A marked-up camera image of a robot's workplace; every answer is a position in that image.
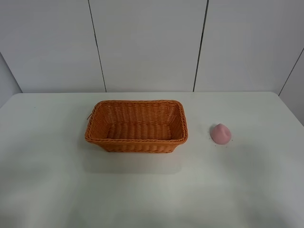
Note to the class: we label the pink peach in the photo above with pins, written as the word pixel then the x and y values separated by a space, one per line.
pixel 220 134

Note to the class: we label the orange woven wicker basket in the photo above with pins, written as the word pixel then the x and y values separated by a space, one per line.
pixel 155 126

